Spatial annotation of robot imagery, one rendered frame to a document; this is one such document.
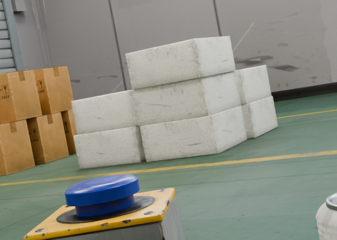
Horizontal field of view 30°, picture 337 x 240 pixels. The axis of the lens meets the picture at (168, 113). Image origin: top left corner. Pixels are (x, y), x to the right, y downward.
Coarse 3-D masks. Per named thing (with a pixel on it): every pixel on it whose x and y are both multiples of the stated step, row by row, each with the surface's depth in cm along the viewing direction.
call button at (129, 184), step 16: (112, 176) 35; (128, 176) 34; (64, 192) 34; (80, 192) 32; (96, 192) 32; (112, 192) 32; (128, 192) 33; (80, 208) 33; (96, 208) 32; (112, 208) 32
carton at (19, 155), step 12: (24, 120) 387; (0, 132) 370; (12, 132) 378; (24, 132) 386; (0, 144) 370; (12, 144) 377; (24, 144) 385; (0, 156) 371; (12, 156) 375; (24, 156) 384; (0, 168) 373; (12, 168) 374; (24, 168) 382
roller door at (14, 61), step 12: (0, 0) 658; (0, 12) 656; (12, 12) 665; (0, 24) 653; (12, 24) 663; (0, 36) 651; (12, 36) 660; (0, 48) 650; (12, 48) 661; (0, 60) 647; (12, 60) 661; (0, 72) 644
